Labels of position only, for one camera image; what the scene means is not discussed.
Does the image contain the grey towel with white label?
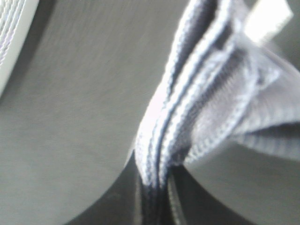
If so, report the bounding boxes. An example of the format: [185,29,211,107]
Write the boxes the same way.
[134,0,300,190]

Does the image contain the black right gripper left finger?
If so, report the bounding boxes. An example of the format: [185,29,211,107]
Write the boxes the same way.
[66,153,143,225]

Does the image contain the white plastic basket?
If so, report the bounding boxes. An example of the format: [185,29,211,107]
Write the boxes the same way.
[0,0,39,93]

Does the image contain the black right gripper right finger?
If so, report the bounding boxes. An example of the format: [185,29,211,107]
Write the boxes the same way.
[167,166,250,225]

